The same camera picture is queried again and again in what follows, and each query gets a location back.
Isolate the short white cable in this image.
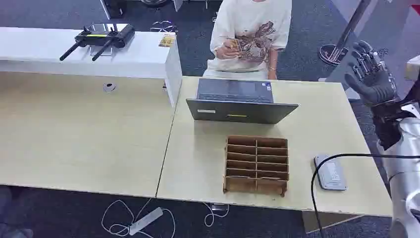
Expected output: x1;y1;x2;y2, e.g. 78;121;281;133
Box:
203;201;231;228

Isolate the flat grey labelled device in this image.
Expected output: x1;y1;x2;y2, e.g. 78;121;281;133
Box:
314;154;348;191

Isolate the person's right hand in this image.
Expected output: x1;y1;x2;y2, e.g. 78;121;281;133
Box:
214;41;242;61

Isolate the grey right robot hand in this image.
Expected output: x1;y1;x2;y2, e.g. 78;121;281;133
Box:
344;40;399;108

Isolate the dark grey laptop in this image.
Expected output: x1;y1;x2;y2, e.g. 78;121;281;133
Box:
186;78;300;125

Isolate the yellow card pack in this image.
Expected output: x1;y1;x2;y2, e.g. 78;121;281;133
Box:
158;35;176;48

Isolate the person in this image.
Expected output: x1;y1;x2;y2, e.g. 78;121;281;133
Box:
203;0;293;81

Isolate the wooden card box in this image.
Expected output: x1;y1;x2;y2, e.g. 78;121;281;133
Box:
222;135;290;198

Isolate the white power strip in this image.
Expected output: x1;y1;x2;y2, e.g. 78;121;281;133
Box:
128;206;164;237

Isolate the chair wheel base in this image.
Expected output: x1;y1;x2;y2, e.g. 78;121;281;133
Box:
149;20;178;34

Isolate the grey power adapter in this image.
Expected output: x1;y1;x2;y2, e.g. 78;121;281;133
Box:
210;203;230;213

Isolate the white raised shelf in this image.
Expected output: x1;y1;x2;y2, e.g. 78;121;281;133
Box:
0;26;183;108

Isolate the black equipment case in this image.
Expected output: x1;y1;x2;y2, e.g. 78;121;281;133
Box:
100;0;128;20

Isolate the pale box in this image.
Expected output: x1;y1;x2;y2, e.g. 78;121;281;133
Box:
404;55;420;81

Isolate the black remote controller with antennas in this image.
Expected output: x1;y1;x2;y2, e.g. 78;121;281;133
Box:
59;23;136;62

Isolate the black cable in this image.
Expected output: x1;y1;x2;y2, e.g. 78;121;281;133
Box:
310;153;420;238

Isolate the metal stanchion post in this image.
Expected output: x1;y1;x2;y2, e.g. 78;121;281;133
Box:
318;0;373;66

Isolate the long white cable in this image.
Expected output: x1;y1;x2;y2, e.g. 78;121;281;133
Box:
101;198;176;238

